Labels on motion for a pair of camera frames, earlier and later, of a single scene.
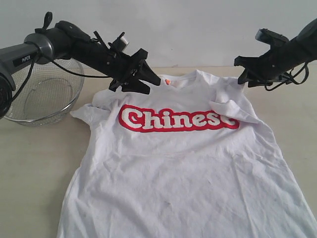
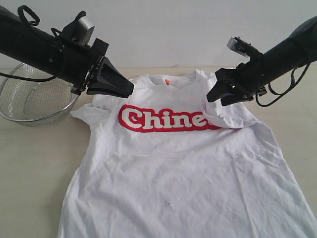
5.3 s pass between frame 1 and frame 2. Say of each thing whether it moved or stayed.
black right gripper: moved
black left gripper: moved
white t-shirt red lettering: stayed
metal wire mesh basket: stayed
